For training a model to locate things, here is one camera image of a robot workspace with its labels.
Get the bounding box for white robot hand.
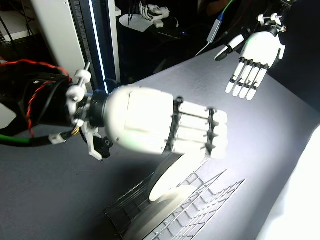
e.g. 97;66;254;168
103;84;229;160
214;29;286;102

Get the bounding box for silver USB adapter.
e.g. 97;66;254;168
206;19;222;43

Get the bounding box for white round sheet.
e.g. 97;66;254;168
119;13;156;33

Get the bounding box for spare white robot hand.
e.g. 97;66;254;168
137;0;171;23

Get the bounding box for white column with blue light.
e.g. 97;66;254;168
29;0;122;95

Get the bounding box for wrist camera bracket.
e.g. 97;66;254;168
257;13;288;33
66;62;113;162

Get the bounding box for metal wire dish rack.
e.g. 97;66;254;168
102;157;247;240

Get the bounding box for red twisted cable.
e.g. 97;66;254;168
0;59;73;137

